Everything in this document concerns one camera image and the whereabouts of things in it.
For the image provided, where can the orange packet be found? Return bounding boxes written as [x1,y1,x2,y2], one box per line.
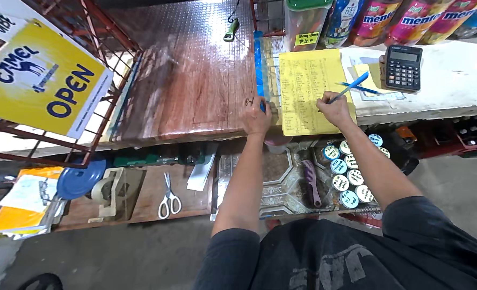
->
[396,126,417,143]

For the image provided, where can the person's left forearm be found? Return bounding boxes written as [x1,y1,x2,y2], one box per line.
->
[211,131,266,237]

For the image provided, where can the blue round plastic lid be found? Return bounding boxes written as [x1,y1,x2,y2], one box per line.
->
[56,156,108,200]

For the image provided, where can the red and white packet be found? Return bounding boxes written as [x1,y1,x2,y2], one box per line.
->
[338,213,383,229]

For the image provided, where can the wood-print plastic table cover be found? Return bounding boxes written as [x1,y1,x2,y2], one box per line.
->
[110,0,259,145]

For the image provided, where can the person's right forearm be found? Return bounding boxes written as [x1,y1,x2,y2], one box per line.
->
[338,119,424,212]

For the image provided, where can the clear container with green lid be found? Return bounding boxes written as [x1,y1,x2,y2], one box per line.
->
[284,0,334,52]

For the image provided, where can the white folded paper strips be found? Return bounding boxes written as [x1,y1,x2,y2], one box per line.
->
[186,142,219,192]

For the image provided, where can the red metal wire rack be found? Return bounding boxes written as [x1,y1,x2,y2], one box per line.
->
[0,0,143,169]

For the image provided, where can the brown wooden shelf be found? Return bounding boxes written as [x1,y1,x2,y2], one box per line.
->
[53,163,218,231]

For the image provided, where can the light blue pen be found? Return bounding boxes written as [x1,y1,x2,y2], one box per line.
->
[329,72,369,105]

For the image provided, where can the group of round labelled jars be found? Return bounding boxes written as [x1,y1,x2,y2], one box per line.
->
[323,134,391,209]

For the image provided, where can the green lighter on string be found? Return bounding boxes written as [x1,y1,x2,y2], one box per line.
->
[223,0,241,42]

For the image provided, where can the person's body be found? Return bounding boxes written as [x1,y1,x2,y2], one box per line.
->
[193,196,477,290]

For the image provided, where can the pale yellow note paper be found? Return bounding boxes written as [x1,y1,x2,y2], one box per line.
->
[353,63,394,97]

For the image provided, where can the pink translucent cup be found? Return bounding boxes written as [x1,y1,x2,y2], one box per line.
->
[264,136,293,154]

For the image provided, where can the black calculator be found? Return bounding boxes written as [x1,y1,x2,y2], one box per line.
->
[384,44,423,93]

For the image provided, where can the black round object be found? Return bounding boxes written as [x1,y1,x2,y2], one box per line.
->
[17,273,63,290]

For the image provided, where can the thin dark blue pen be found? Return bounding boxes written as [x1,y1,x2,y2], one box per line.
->
[337,82,382,96]

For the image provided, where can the person's left hand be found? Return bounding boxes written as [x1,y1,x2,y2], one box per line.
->
[240,96,272,136]

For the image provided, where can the row of candy bottles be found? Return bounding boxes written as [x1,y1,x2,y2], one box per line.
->
[320,0,477,50]

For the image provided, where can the red crate with bottles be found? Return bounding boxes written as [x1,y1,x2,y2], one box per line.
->
[409,115,477,159]

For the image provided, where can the white printed paper sheet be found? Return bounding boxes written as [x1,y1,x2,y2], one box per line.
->
[349,55,407,101]

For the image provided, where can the beige tape dispenser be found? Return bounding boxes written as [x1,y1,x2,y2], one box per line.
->
[87,167,147,224]

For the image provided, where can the green plastic box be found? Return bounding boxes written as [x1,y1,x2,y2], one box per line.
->
[113,143,205,167]

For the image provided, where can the stack of papers and envelopes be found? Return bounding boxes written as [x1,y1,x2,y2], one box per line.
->
[0,166,67,241]

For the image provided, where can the yellow paper with handwriting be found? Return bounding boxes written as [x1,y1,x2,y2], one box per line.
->
[279,49,357,137]

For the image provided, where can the white sign with black lettering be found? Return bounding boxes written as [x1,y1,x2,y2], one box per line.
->
[0,0,38,42]

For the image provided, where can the white counter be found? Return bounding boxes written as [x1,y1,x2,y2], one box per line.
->
[263,38,477,129]

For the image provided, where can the yellow and white sign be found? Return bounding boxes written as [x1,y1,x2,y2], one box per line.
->
[0,18,114,140]

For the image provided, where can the scissors with white handles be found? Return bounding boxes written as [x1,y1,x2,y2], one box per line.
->
[158,172,183,220]

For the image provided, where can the patterned shelf mat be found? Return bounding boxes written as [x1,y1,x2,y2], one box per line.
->
[211,137,384,221]

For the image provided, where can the person's right hand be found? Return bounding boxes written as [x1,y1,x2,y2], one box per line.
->
[317,91,353,129]

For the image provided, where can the purple comb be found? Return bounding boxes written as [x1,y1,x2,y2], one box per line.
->
[301,159,322,208]

